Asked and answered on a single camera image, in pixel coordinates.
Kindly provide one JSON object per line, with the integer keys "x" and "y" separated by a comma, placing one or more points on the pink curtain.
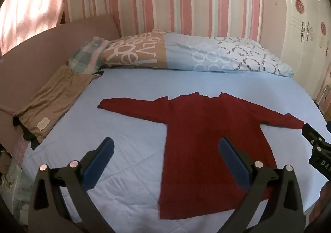
{"x": 31, "y": 0}

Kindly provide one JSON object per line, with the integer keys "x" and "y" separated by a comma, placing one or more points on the white wardrobe with stickers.
{"x": 306, "y": 31}

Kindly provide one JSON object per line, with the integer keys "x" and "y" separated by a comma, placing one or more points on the red knit sweater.
{"x": 204, "y": 139}

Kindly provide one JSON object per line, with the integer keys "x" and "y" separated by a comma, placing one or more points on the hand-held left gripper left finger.
{"x": 99, "y": 163}

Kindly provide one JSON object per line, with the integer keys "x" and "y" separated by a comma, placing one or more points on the folded tan cloth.
{"x": 53, "y": 104}

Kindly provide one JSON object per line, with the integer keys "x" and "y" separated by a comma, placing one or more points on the person's right forearm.
{"x": 322, "y": 202}

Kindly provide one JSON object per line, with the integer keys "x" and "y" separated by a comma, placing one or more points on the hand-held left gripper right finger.
{"x": 231, "y": 163}

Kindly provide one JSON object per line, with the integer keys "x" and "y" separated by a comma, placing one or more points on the light blue bed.
{"x": 124, "y": 129}

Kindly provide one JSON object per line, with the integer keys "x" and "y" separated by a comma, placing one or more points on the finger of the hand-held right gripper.
{"x": 311, "y": 132}

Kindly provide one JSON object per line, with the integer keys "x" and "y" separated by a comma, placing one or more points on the plaid pillow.
{"x": 85, "y": 55}

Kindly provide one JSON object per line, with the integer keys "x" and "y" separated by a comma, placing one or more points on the pink headboard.
{"x": 38, "y": 54}

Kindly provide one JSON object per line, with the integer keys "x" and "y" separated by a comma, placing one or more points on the patterned blue tan pillow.
{"x": 196, "y": 53}

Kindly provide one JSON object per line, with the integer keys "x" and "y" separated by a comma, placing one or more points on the floral cloth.
{"x": 11, "y": 183}

